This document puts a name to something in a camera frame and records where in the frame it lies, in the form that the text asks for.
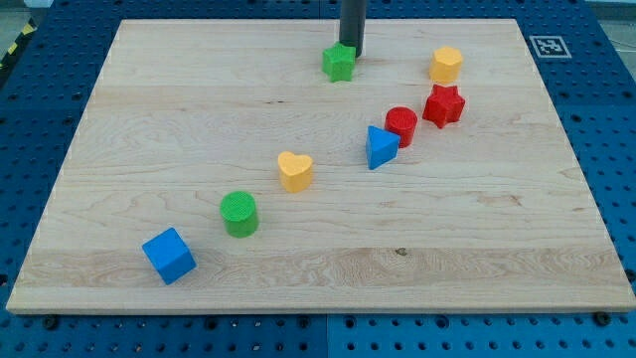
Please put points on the green cylinder block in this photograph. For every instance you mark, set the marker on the green cylinder block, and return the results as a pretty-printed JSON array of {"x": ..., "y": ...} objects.
[{"x": 239, "y": 212}]

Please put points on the blue triangle block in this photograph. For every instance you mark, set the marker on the blue triangle block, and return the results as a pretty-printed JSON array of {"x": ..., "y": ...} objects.
[{"x": 381, "y": 147}]

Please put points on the black screw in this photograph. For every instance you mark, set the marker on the black screw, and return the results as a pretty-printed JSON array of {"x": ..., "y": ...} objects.
[
  {"x": 602, "y": 318},
  {"x": 50, "y": 322}
]

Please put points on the yellow heart block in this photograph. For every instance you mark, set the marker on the yellow heart block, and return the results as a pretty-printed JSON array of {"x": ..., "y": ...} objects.
[{"x": 295, "y": 171}]

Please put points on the green star block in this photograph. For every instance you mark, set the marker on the green star block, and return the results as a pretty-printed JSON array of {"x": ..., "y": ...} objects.
[{"x": 338, "y": 62}]

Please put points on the light wooden board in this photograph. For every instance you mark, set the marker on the light wooden board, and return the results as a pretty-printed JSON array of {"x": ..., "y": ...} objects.
[{"x": 488, "y": 214}]

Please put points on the red star block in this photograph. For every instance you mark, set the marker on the red star block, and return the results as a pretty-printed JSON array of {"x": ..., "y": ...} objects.
[{"x": 444, "y": 105}]

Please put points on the blue cube block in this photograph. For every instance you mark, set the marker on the blue cube block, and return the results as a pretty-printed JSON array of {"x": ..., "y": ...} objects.
[{"x": 169, "y": 255}]

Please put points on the black screw bottom right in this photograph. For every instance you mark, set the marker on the black screw bottom right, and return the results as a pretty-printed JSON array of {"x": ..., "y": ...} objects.
[{"x": 602, "y": 318}]

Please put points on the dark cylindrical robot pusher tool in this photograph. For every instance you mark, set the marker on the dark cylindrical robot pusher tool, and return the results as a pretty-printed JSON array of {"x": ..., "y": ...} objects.
[{"x": 353, "y": 15}]

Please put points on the black screw bottom left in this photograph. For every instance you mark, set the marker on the black screw bottom left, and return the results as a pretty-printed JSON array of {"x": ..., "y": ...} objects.
[{"x": 50, "y": 322}]

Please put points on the red cylinder block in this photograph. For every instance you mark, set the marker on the red cylinder block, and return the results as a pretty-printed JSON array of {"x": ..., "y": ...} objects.
[{"x": 401, "y": 121}]

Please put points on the yellow hexagon block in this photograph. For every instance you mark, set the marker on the yellow hexagon block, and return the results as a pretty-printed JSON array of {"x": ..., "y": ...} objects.
[{"x": 445, "y": 65}]

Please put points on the white fiducial marker tag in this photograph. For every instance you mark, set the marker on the white fiducial marker tag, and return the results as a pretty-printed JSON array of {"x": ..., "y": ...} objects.
[{"x": 550, "y": 47}]

